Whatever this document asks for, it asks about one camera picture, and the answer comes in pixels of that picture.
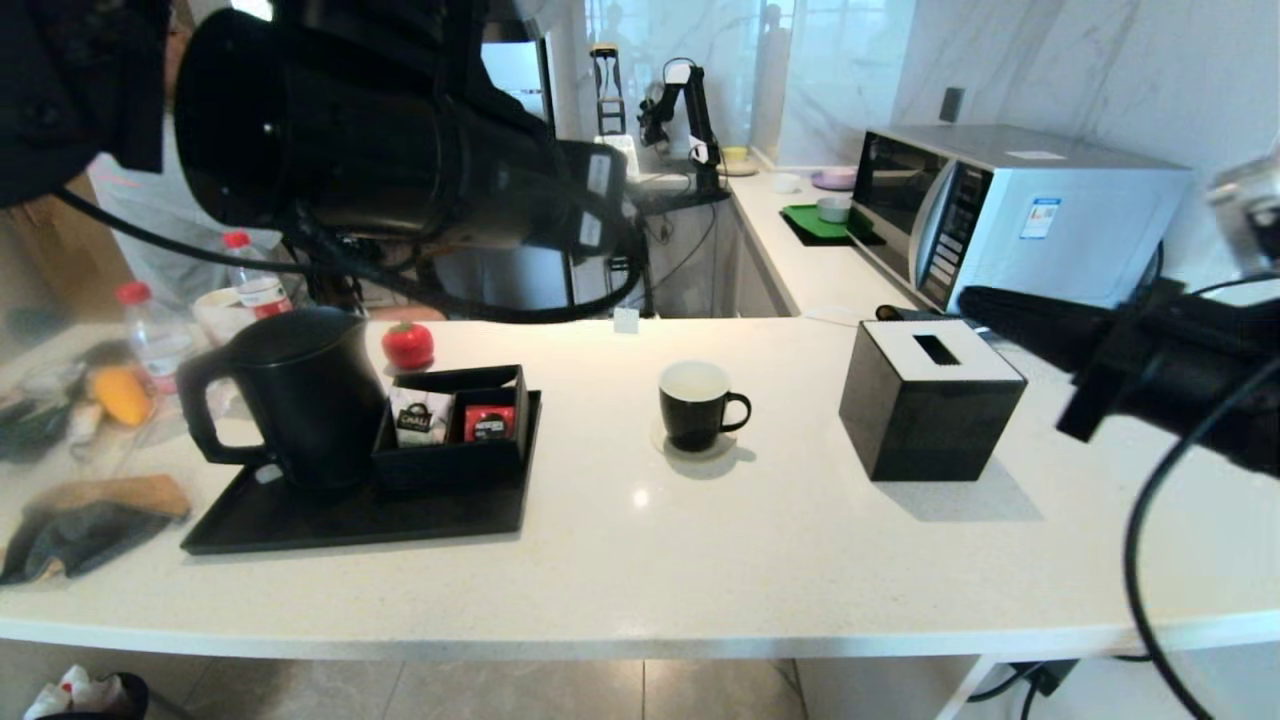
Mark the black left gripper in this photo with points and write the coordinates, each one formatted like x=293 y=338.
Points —
x=510 y=180

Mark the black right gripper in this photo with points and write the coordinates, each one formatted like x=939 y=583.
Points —
x=1130 y=370

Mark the black electric kettle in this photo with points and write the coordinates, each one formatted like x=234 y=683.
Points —
x=310 y=400

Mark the white paper cup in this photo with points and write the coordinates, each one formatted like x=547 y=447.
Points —
x=222 y=308

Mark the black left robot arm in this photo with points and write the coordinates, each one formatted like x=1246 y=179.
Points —
x=300 y=120

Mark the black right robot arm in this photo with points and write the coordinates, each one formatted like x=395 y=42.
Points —
x=1230 y=380

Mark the white tea bag packet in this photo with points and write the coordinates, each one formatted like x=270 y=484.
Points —
x=420 y=420

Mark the silver microwave oven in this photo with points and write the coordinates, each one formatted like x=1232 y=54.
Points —
x=1050 y=250

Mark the black tissue box white top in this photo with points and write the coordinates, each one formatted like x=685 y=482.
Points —
x=920 y=420

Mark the white base cabinet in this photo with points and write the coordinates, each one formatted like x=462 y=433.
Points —
x=760 y=290

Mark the small white bowl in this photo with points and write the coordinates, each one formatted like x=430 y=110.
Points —
x=785 y=183

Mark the green tray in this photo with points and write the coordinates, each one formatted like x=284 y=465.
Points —
x=810 y=225

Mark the small grey bowl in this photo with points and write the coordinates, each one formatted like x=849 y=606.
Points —
x=833 y=210

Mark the purple plate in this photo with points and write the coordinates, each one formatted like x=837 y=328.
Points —
x=835 y=179

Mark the black mug white inside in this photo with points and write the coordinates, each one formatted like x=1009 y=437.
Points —
x=690 y=420

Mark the round clear coaster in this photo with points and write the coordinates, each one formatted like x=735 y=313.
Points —
x=660 y=445

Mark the red tomato shaped ornament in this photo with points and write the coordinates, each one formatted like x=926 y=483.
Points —
x=408 y=346

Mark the red coffee sachet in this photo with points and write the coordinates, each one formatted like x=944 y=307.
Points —
x=490 y=425

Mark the black compartment sachet box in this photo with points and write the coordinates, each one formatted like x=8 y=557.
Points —
x=450 y=465

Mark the clear water bottle red cap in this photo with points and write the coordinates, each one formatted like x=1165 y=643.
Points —
x=155 y=340
x=258 y=285

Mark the black serving tray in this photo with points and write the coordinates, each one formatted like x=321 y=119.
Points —
x=400 y=515

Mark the orange yellow item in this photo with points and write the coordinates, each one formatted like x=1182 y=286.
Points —
x=122 y=398

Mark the brown cork pad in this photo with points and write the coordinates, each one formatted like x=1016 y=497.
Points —
x=130 y=495

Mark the dark blurred pouch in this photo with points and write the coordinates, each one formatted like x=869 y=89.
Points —
x=30 y=430

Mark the black cloth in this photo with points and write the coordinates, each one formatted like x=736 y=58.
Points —
x=70 y=540

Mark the black waste bin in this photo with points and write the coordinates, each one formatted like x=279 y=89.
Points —
x=135 y=695

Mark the white crumpled paper waste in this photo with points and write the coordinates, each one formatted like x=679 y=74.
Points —
x=75 y=692

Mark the black clamp frame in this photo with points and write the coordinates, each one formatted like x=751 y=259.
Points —
x=600 y=100

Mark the dark wall socket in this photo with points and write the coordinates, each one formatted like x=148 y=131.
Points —
x=950 y=105

